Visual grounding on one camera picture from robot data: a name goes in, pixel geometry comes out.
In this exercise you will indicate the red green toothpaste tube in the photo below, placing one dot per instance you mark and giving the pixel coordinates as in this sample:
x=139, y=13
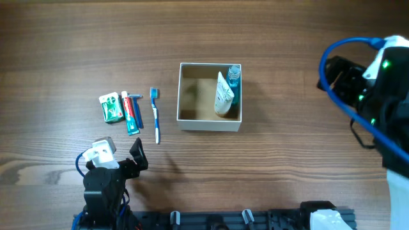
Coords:
x=132, y=127

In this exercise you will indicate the blue white toothbrush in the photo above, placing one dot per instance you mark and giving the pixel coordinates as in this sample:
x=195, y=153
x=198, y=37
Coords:
x=153, y=97

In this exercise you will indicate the blue mouthwash bottle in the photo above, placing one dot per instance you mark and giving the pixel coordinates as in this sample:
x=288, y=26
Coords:
x=233, y=80

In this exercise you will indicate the white cream tube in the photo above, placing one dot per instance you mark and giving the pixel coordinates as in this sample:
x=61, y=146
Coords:
x=223, y=97

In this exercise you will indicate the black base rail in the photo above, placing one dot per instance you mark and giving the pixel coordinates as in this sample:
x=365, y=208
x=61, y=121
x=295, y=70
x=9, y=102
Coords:
x=299, y=218

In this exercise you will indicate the blue razor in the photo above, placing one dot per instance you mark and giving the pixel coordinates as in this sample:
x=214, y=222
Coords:
x=134, y=98

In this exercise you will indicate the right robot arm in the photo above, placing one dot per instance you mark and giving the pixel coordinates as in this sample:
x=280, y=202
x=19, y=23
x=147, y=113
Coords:
x=381, y=107

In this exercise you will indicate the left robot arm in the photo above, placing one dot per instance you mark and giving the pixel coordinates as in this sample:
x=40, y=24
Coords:
x=104, y=186

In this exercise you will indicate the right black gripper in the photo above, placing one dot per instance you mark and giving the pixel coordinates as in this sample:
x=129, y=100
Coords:
x=336, y=74

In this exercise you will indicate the green soap box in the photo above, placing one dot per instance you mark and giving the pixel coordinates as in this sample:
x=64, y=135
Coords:
x=111, y=106

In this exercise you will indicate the white cardboard box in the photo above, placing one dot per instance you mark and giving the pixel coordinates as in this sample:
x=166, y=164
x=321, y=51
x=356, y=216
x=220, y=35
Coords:
x=196, y=99

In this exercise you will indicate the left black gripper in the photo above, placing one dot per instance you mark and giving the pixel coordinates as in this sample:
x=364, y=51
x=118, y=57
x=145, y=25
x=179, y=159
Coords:
x=128, y=163

